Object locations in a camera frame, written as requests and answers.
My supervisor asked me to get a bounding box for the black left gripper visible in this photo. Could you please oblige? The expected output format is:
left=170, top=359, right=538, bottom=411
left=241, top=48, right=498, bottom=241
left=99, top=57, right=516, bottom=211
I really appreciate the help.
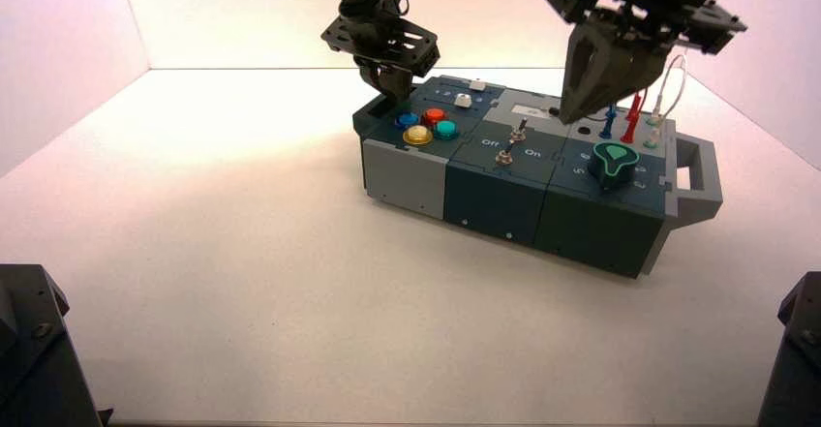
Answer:
left=320, top=13, right=441, bottom=105

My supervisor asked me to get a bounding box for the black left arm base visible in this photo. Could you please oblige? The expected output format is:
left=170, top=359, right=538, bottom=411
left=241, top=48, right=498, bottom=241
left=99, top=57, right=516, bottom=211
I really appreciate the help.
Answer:
left=0, top=263, right=113, bottom=427

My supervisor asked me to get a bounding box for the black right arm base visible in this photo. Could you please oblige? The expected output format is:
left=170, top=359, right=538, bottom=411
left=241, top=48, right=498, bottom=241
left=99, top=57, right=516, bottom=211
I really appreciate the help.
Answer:
left=756, top=271, right=821, bottom=427

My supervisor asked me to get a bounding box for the blue banana plug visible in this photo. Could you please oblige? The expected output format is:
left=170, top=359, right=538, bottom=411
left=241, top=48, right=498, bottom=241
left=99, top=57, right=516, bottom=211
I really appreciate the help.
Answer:
left=599, top=104, right=619, bottom=140

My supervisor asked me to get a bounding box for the yellow round push button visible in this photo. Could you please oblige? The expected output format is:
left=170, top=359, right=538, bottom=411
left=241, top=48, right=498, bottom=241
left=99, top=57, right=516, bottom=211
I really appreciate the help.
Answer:
left=402, top=125, right=435, bottom=147

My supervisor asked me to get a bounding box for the teal dial knob green rim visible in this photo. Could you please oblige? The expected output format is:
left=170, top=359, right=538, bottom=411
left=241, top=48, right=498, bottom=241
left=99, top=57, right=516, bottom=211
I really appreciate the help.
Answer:
left=587, top=141, right=641, bottom=193

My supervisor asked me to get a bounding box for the teal and grey task box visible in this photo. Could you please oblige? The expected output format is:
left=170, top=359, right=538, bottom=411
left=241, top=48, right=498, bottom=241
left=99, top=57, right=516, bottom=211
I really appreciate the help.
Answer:
left=352, top=76, right=724, bottom=280

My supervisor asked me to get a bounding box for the thin white cable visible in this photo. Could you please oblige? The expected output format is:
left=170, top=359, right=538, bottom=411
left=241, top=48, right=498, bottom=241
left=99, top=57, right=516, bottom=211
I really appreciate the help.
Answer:
left=651, top=53, right=688, bottom=137

